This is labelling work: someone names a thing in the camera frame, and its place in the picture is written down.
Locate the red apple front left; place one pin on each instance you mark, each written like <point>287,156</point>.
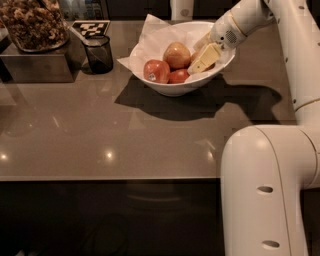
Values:
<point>156,71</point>

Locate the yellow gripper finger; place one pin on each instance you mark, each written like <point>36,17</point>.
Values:
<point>205,40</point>
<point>206,57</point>

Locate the white object behind table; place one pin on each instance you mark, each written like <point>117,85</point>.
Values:
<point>182,10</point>

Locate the small red apple front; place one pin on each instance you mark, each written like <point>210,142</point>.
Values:
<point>178,76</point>

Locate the black mesh cup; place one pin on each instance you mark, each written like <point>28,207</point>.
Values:
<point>99,54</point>

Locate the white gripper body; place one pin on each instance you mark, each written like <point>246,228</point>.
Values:
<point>224,34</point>

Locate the white paper bowl liner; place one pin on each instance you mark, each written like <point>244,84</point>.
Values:
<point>156,37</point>

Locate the glass jar of snacks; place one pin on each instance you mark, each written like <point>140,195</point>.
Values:
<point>34,25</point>

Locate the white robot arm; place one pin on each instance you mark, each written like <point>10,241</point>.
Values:
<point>265,167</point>

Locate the yellow-red apple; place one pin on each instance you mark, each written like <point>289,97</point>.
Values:
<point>177,55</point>
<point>195,55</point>

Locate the black white marker tag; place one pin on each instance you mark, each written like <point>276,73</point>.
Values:
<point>90,28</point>

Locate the metal box stand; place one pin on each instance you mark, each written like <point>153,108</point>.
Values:
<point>58,66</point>

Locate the white ceramic bowl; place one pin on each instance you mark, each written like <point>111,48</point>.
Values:
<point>195,81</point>

